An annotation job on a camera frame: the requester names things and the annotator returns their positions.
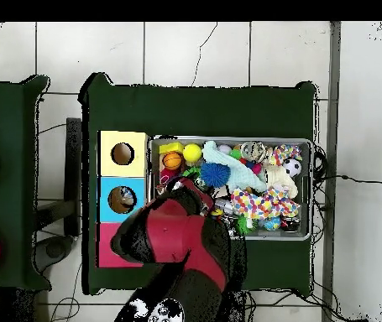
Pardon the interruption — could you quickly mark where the colourful polka dot cloth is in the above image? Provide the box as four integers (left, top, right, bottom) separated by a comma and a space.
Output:
229, 186, 301, 220

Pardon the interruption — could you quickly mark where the silver mesh bin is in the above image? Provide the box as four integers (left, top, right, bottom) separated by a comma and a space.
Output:
146, 134, 314, 242

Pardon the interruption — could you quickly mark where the crushed silver can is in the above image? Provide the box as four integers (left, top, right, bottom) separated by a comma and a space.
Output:
239, 141, 267, 163

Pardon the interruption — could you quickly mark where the mint green cloth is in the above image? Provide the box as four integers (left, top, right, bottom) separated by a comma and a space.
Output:
201, 140, 268, 193

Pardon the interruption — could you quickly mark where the wooden box with three holes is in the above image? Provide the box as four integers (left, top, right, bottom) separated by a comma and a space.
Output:
96, 130, 149, 268

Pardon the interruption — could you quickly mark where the crushed clear plastic bottle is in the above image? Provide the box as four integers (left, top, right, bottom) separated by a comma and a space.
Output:
118, 186, 137, 206

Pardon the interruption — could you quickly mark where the orange basketball toy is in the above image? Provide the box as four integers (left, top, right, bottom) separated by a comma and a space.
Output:
161, 151, 183, 171

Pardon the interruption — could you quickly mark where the black floor cable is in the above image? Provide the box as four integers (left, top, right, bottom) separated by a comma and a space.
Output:
312, 173, 382, 185

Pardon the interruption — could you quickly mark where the dark green tablecloth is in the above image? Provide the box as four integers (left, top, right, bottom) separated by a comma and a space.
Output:
78, 72, 317, 298
0, 75, 52, 291

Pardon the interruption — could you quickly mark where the small soccer ball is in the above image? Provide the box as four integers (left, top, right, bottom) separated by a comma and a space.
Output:
282, 158, 302, 178

